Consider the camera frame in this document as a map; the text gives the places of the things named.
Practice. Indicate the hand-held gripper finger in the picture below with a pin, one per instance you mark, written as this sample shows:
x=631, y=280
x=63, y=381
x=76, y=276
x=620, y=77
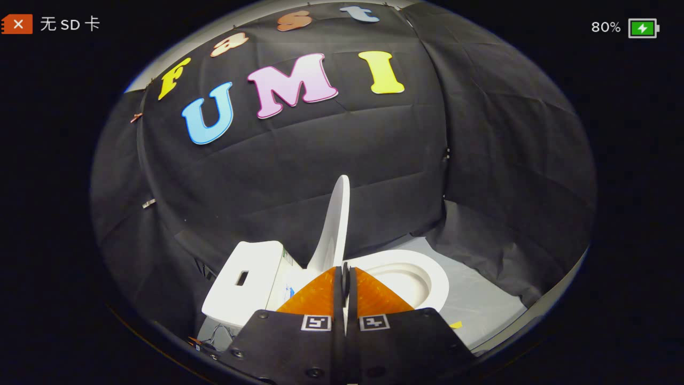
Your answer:
x=351, y=302
x=340, y=305

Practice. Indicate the white toilet lid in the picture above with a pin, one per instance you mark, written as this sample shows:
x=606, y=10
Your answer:
x=336, y=224

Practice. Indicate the white toilet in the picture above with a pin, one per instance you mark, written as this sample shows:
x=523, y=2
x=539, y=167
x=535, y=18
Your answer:
x=251, y=262

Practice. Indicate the yellow tape piece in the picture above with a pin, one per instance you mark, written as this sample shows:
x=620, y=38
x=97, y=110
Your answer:
x=455, y=324

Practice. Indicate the black backdrop cloth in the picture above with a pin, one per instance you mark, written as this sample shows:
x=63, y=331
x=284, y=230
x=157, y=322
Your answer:
x=320, y=160

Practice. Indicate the small silver clip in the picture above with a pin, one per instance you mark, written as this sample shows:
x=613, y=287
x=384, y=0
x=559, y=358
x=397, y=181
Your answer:
x=149, y=203

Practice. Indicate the small copper clip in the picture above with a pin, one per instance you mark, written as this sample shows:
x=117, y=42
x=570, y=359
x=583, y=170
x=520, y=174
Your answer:
x=137, y=117

